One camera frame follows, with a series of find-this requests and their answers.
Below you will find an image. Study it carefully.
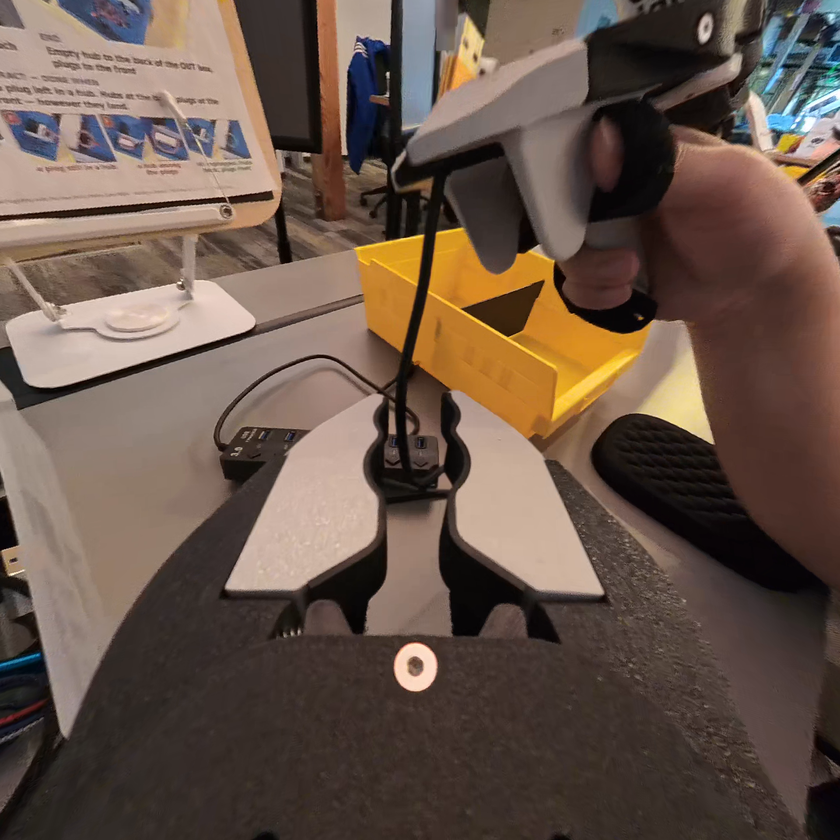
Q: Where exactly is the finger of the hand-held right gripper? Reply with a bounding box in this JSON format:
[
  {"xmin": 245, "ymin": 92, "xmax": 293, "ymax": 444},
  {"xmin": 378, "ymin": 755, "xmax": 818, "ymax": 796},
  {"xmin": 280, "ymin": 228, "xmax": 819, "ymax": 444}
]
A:
[
  {"xmin": 448, "ymin": 156, "xmax": 527, "ymax": 275},
  {"xmin": 391, "ymin": 39, "xmax": 590, "ymax": 193}
]

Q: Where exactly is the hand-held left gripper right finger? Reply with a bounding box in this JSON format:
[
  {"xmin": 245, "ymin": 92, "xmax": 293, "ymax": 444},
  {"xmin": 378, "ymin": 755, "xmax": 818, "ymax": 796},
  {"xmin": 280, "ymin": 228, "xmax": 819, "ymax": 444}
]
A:
[{"xmin": 438, "ymin": 391, "xmax": 606, "ymax": 637}]

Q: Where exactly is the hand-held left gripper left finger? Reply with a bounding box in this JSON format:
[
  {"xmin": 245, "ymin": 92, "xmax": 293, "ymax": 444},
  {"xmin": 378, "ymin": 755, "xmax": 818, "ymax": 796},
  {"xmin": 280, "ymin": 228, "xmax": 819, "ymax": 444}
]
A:
[{"xmin": 223, "ymin": 392, "xmax": 389, "ymax": 634}]

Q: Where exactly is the black multi-port usb hub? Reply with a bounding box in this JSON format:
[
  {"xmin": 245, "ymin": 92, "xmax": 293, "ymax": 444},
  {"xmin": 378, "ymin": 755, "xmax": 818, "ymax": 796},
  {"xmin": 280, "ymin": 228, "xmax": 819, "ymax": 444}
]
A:
[{"xmin": 218, "ymin": 425, "xmax": 455, "ymax": 505}]

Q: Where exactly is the black hub usb cable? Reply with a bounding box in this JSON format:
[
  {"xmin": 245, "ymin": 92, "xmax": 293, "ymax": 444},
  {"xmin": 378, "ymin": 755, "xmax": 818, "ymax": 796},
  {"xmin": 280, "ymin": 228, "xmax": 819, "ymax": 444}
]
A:
[{"xmin": 213, "ymin": 147, "xmax": 460, "ymax": 503}]

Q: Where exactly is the clear plastic bin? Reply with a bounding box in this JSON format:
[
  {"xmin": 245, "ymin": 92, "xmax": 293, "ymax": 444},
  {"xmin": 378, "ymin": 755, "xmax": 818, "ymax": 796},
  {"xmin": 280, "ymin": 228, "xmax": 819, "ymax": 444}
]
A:
[{"xmin": 0, "ymin": 384, "xmax": 116, "ymax": 739}]

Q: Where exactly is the person's right forearm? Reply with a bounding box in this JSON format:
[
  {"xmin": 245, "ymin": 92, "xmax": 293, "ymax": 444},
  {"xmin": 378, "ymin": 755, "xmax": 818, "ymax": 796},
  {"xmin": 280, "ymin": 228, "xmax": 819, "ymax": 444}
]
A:
[{"xmin": 682, "ymin": 315, "xmax": 840, "ymax": 821}]

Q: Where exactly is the person's right hand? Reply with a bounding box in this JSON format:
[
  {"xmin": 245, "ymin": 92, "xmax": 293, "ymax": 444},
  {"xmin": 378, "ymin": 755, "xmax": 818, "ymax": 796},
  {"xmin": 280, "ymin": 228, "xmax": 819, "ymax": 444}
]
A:
[{"xmin": 558, "ymin": 117, "xmax": 840, "ymax": 332}]

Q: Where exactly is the black bin divider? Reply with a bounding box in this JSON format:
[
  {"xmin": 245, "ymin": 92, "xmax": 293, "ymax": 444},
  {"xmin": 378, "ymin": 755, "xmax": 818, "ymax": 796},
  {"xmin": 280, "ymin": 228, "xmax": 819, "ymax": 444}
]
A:
[{"xmin": 462, "ymin": 281, "xmax": 546, "ymax": 339}]

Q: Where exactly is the black pole stand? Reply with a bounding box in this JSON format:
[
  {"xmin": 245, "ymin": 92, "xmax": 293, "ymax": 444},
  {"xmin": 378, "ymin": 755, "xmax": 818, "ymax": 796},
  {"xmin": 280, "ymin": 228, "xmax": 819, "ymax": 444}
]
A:
[{"xmin": 387, "ymin": 0, "xmax": 405, "ymax": 240}]

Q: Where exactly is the yellow plastic bin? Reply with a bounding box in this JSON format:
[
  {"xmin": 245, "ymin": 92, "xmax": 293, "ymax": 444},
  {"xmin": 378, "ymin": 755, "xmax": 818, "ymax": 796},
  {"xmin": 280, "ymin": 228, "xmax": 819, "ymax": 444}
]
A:
[{"xmin": 354, "ymin": 226, "xmax": 651, "ymax": 439}]

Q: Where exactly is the blue jacket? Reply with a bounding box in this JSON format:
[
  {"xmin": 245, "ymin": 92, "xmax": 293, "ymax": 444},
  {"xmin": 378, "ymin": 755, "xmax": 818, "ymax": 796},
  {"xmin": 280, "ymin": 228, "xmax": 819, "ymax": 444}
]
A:
[{"xmin": 346, "ymin": 36, "xmax": 392, "ymax": 175}]

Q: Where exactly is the black wrist rest pad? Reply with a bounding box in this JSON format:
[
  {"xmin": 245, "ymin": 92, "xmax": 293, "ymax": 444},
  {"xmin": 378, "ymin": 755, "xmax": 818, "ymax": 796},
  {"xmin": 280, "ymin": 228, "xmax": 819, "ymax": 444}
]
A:
[{"xmin": 591, "ymin": 413, "xmax": 829, "ymax": 593}]

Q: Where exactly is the white metal document stand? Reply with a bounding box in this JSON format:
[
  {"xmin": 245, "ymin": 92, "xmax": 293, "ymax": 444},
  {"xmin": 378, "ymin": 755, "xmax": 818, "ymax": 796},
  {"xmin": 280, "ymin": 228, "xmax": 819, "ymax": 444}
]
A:
[{"xmin": 0, "ymin": 197, "xmax": 257, "ymax": 389}]

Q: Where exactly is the black partition panel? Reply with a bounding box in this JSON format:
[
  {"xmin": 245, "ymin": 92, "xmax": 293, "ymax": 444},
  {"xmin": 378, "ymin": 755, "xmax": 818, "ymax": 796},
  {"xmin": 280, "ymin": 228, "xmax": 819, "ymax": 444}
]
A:
[{"xmin": 233, "ymin": 0, "xmax": 324, "ymax": 155}]

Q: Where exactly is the wooden post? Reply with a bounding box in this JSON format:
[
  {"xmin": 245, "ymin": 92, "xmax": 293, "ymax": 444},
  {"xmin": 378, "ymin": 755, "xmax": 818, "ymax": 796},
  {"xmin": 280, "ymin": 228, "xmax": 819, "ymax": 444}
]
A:
[{"xmin": 315, "ymin": 0, "xmax": 349, "ymax": 222}]

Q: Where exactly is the tangle of assorted cables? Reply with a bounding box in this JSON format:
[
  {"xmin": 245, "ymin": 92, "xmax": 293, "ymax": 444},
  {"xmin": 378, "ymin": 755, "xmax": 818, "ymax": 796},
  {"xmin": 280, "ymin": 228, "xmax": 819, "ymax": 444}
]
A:
[{"xmin": 0, "ymin": 538, "xmax": 50, "ymax": 746}]

